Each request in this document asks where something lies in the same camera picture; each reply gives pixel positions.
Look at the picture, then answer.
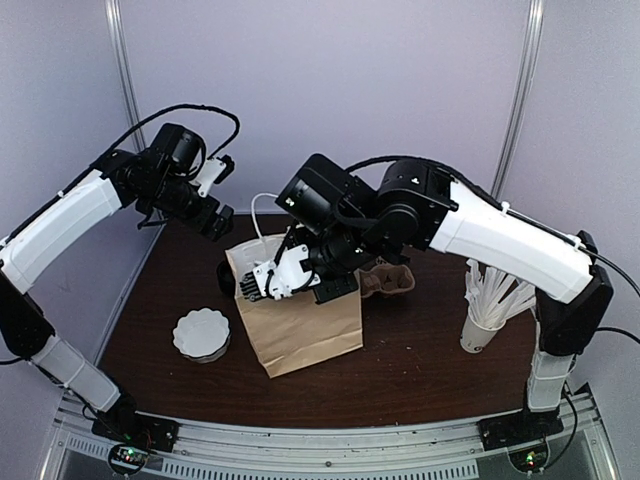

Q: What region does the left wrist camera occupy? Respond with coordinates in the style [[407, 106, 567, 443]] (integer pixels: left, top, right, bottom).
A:
[[193, 155, 235, 198]]

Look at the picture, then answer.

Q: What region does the brown paper bag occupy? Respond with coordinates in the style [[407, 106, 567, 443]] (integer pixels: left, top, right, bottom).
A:
[[224, 192, 364, 380]]

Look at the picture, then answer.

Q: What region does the stack of black lids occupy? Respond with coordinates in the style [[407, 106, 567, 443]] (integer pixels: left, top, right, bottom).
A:
[[216, 261, 236, 298]]

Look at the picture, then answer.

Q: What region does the paper cup holding straws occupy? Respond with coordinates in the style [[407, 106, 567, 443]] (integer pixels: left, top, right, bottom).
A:
[[460, 310, 506, 354]]

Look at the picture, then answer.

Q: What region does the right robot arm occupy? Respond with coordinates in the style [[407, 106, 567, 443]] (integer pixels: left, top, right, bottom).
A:
[[266, 154, 614, 442]]

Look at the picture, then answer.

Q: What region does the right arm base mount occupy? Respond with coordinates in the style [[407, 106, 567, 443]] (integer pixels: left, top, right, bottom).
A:
[[477, 405, 567, 476]]

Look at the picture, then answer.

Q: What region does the cardboard cup carrier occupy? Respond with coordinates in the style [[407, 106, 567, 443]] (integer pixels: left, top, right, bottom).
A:
[[359, 263, 416, 299]]

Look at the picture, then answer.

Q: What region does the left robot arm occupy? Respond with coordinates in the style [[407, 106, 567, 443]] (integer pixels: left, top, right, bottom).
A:
[[1, 104, 241, 444]]

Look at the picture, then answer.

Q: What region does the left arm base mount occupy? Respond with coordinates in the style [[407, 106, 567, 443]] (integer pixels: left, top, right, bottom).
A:
[[83, 398, 179, 477]]

